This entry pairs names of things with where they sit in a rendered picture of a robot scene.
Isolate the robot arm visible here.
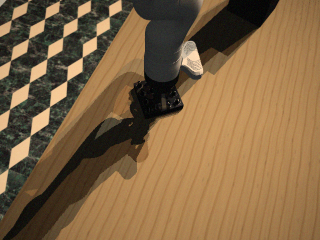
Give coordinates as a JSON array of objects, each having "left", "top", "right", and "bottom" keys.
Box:
[{"left": 132, "top": 0, "right": 204, "bottom": 82}]

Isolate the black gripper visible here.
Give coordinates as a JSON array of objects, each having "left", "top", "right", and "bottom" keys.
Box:
[{"left": 144, "top": 69, "right": 180, "bottom": 111}]

